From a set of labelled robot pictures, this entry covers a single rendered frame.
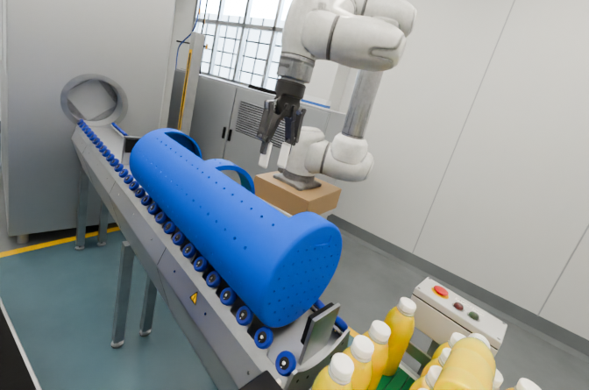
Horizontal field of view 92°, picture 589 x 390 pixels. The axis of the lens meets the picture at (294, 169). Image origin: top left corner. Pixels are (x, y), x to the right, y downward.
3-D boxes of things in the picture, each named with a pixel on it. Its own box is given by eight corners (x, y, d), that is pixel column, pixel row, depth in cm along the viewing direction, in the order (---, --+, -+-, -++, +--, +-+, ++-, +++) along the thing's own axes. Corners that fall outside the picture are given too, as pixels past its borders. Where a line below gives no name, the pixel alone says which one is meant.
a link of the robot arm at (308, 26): (272, 48, 67) (324, 60, 65) (287, -25, 64) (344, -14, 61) (284, 57, 77) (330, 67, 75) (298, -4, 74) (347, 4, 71)
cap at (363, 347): (347, 343, 54) (350, 336, 53) (361, 337, 56) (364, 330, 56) (362, 361, 51) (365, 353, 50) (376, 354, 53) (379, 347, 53)
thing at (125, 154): (140, 163, 158) (144, 137, 154) (143, 166, 156) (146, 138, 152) (120, 163, 151) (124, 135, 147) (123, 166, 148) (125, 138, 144)
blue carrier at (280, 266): (185, 191, 137) (202, 135, 133) (320, 311, 82) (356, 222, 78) (120, 187, 116) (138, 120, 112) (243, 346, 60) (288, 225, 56)
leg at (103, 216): (104, 242, 230) (111, 169, 214) (106, 245, 226) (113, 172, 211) (95, 243, 226) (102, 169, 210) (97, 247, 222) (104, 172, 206)
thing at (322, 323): (319, 338, 73) (333, 298, 70) (327, 345, 71) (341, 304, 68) (293, 358, 66) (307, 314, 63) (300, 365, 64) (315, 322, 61)
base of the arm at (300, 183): (289, 170, 154) (292, 160, 153) (322, 186, 141) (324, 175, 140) (266, 173, 140) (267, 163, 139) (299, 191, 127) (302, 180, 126)
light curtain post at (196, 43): (163, 271, 215) (200, 34, 172) (166, 276, 211) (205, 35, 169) (155, 273, 210) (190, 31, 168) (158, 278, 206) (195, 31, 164)
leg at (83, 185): (83, 245, 220) (88, 169, 204) (85, 249, 216) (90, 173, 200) (74, 247, 215) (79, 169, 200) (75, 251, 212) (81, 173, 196)
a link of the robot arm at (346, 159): (323, 168, 144) (366, 180, 139) (317, 179, 129) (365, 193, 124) (367, -3, 117) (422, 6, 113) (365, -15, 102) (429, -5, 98)
